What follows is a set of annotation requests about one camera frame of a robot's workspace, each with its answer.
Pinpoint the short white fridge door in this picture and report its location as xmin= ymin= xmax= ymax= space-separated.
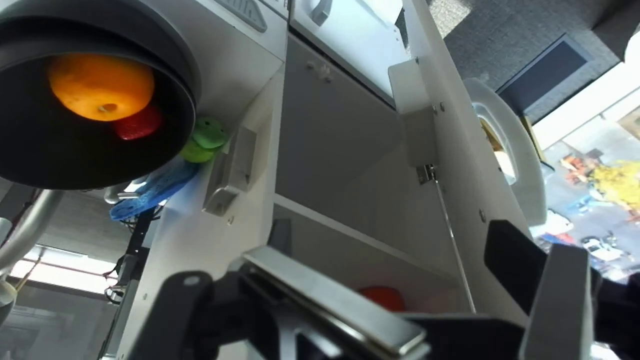
xmin=286 ymin=0 xmax=413 ymax=106

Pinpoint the orange toy fruit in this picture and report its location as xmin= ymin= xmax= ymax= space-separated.
xmin=46 ymin=53 xmax=158 ymax=123

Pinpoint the red toy cup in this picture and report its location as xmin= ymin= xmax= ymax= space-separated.
xmin=359 ymin=284 xmax=406 ymax=313

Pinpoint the green toy piece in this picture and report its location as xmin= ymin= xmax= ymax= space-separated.
xmin=179 ymin=113 xmax=234 ymax=165

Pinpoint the white toy kitchen body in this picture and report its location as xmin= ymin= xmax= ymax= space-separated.
xmin=99 ymin=0 xmax=483 ymax=360

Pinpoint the black toy pot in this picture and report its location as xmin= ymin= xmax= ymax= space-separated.
xmin=0 ymin=0 xmax=204 ymax=193

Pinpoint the blue toy utensil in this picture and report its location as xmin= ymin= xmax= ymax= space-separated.
xmin=108 ymin=157 xmax=204 ymax=225

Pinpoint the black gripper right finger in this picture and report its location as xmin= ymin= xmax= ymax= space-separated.
xmin=486 ymin=219 xmax=596 ymax=360

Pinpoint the silver toy faucet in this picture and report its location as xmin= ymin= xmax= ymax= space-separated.
xmin=0 ymin=188 xmax=67 ymax=328

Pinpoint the red toy piece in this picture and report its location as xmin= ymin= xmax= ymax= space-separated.
xmin=111 ymin=101 xmax=165 ymax=143

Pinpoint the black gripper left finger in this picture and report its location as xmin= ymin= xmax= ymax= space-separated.
xmin=128 ymin=268 xmax=282 ymax=360

